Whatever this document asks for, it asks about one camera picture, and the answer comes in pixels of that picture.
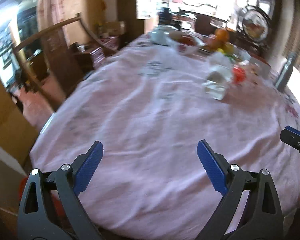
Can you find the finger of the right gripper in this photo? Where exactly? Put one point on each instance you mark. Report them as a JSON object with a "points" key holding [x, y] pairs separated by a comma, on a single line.
{"points": [[291, 137]]}

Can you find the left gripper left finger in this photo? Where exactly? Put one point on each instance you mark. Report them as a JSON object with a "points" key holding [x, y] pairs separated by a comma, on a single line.
{"points": [[37, 217]]}

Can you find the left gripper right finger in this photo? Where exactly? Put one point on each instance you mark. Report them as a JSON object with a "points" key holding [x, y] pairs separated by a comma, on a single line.
{"points": [[249, 207]]}

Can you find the white paper napkin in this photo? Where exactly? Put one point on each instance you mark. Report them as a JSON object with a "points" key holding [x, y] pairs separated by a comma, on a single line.
{"points": [[218, 58]]}

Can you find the orange artificial flower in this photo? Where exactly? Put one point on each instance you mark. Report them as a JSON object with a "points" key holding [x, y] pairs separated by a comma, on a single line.
{"points": [[239, 74]]}

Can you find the round decorative table screen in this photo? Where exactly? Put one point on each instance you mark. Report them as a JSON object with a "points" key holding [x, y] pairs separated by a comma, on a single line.
{"points": [[255, 24]]}

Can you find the fruit plate with oranges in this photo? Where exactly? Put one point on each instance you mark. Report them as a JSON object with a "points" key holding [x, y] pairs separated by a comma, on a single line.
{"points": [[219, 41]]}

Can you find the white bowl of strawberries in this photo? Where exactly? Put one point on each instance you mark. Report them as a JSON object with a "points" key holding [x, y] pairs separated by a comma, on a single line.
{"points": [[183, 43]]}

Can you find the pink floral tablecloth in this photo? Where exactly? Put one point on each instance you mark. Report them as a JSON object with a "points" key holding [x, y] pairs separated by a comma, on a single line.
{"points": [[148, 107]]}

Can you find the dark wooden chair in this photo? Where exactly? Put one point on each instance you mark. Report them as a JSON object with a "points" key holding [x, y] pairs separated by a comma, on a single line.
{"points": [[61, 61]]}

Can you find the black ceramic jar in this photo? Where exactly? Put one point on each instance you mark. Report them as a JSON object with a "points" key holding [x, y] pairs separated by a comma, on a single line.
{"points": [[165, 17]]}

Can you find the pink floral curtain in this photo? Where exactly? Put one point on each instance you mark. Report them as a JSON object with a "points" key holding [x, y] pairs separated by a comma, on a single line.
{"points": [[49, 13]]}

